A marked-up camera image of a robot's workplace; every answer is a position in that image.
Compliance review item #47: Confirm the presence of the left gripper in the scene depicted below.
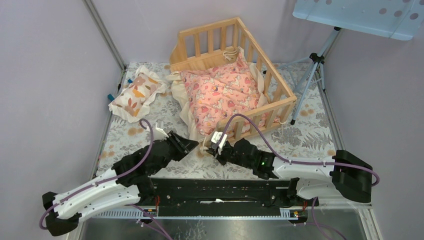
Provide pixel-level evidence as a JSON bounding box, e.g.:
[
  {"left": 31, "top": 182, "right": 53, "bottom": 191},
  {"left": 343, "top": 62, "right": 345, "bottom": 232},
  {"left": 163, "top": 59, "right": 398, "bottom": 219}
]
[{"left": 150, "top": 131, "right": 199, "bottom": 176}]

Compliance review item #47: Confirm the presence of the pink patterned bed cushion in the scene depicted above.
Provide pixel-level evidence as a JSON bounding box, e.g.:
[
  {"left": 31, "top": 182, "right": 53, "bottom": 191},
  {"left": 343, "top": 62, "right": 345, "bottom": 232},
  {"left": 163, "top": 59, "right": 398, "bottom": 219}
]
[{"left": 167, "top": 47, "right": 268, "bottom": 142}]

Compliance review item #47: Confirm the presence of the wooden pet bed frame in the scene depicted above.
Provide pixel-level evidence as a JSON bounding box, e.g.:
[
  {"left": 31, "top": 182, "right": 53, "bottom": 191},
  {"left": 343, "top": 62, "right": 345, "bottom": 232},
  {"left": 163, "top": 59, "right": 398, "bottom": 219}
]
[{"left": 169, "top": 17, "right": 297, "bottom": 141}]

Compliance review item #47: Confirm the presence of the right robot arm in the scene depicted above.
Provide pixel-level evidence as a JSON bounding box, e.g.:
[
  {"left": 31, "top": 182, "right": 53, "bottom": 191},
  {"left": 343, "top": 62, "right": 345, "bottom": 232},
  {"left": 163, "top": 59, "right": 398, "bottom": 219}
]
[{"left": 206, "top": 132, "right": 373, "bottom": 206}]

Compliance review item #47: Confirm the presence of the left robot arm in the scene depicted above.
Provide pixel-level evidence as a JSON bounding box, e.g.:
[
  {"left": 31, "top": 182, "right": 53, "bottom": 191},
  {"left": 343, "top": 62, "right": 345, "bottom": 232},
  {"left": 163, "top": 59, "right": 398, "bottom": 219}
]
[{"left": 40, "top": 131, "right": 199, "bottom": 237}]

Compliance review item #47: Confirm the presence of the floral small pillow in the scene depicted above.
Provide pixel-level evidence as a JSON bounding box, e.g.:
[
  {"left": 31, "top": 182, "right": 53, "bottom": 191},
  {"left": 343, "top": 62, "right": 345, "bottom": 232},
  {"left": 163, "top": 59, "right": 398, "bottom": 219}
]
[{"left": 108, "top": 65, "right": 169, "bottom": 123}]

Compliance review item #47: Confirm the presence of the floral table mat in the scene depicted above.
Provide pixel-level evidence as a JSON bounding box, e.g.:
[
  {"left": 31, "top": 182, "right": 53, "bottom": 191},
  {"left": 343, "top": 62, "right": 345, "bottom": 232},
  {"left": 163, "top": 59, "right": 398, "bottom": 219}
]
[{"left": 96, "top": 61, "right": 346, "bottom": 182}]

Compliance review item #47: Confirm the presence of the blue toy item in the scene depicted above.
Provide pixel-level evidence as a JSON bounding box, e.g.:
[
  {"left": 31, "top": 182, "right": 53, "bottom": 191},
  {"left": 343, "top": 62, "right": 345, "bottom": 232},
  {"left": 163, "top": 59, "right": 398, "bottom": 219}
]
[{"left": 107, "top": 78, "right": 135, "bottom": 105}]

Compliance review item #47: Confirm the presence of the black tripod stand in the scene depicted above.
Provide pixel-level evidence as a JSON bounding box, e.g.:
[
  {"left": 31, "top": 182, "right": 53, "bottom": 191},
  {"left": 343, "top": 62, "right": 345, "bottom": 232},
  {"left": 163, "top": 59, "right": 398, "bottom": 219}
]
[{"left": 282, "top": 26, "right": 342, "bottom": 125}]

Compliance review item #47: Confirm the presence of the grey diagonal pole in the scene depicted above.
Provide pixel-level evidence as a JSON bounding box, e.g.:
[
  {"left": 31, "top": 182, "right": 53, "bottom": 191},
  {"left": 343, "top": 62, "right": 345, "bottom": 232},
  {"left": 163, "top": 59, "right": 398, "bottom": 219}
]
[{"left": 82, "top": 0, "right": 127, "bottom": 72}]

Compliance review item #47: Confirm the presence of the light blue perforated panel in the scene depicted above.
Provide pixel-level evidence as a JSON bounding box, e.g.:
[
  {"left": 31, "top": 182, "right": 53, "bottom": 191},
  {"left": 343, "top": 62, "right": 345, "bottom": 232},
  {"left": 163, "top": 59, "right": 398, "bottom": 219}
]
[{"left": 292, "top": 0, "right": 424, "bottom": 41}]

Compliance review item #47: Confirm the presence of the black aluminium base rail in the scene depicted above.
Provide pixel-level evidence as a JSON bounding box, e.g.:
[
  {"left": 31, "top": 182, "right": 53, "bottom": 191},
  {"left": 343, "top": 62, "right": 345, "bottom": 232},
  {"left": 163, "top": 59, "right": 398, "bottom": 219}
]
[{"left": 72, "top": 176, "right": 372, "bottom": 220}]

